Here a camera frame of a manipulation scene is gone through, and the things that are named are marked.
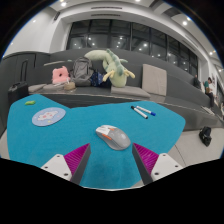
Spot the upright grey seat cushion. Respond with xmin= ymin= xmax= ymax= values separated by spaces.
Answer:
xmin=141 ymin=63 xmax=168 ymax=97

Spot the green dragon plush toy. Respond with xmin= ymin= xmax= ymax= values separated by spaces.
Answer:
xmin=84 ymin=48 xmax=136 ymax=88

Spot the grey and white computer mouse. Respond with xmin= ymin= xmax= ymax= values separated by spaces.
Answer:
xmin=95 ymin=124 xmax=132 ymax=151

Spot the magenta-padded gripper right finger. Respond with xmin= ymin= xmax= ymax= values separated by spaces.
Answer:
xmin=132 ymin=142 xmax=184 ymax=185

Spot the black bag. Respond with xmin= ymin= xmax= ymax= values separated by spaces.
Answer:
xmin=198 ymin=126 xmax=213 ymax=147

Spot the tan round woven pouch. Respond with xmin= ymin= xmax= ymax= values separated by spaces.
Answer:
xmin=63 ymin=81 xmax=77 ymax=91

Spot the flat grey seat cushion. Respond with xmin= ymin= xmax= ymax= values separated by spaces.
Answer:
xmin=27 ymin=83 xmax=48 ymax=94
xmin=110 ymin=85 xmax=152 ymax=99

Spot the navy star-print cloth bag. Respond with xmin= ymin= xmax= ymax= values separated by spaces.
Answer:
xmin=90 ymin=70 xmax=112 ymax=88

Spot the pink plush cushion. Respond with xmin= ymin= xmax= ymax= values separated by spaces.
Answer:
xmin=51 ymin=65 xmax=70 ymax=85

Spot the white marker with blue cap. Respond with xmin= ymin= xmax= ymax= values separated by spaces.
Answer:
xmin=136 ymin=105 xmax=157 ymax=117

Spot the round light blue mouse pad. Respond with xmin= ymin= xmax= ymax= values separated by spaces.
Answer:
xmin=31 ymin=106 xmax=67 ymax=127

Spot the white marker with black cap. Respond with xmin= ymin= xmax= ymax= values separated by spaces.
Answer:
xmin=130 ymin=105 xmax=149 ymax=120

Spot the person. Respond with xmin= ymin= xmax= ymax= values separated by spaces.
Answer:
xmin=203 ymin=77 xmax=216 ymax=108
xmin=193 ymin=74 xmax=202 ymax=90

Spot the black suitcase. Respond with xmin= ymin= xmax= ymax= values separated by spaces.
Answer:
xmin=7 ymin=59 xmax=30 ymax=107

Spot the grey backpack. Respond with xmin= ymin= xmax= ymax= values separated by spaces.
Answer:
xmin=70 ymin=56 xmax=95 ymax=87

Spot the large dark window wall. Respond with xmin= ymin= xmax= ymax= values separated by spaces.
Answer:
xmin=66 ymin=19 xmax=199 ymax=78

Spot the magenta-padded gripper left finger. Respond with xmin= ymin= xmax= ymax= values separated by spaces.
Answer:
xmin=40 ymin=143 xmax=92 ymax=185

